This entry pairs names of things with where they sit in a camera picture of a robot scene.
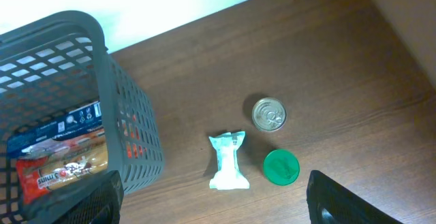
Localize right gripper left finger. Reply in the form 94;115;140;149
55;171;124;224

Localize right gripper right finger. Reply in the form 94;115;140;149
307;170;398;224

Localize green lid glass jar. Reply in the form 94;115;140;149
263;149;300;186

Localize orange spaghetti packet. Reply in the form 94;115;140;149
16;142;108;204

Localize grey plastic shopping basket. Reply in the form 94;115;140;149
1;11;165;223

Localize blue cardboard food box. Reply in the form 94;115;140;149
7;101;102;159

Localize white green wrapped packet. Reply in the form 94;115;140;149
208;131;250;191

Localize silver top tin can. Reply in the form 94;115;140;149
251;97;287;132

